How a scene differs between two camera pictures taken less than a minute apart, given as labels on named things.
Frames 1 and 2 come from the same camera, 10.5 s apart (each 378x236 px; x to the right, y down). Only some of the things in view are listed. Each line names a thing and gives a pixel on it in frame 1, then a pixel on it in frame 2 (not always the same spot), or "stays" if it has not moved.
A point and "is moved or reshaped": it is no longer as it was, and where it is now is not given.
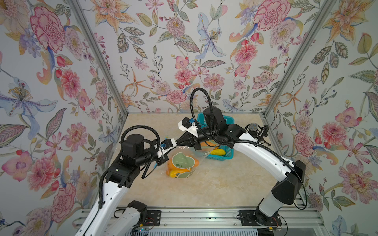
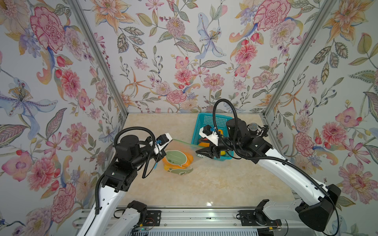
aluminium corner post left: (100, 55) stays
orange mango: (196, 162) -> (189, 160)
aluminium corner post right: (325, 10) stays
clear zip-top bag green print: (182, 162) is moved or reshaped
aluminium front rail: (310, 218) stays
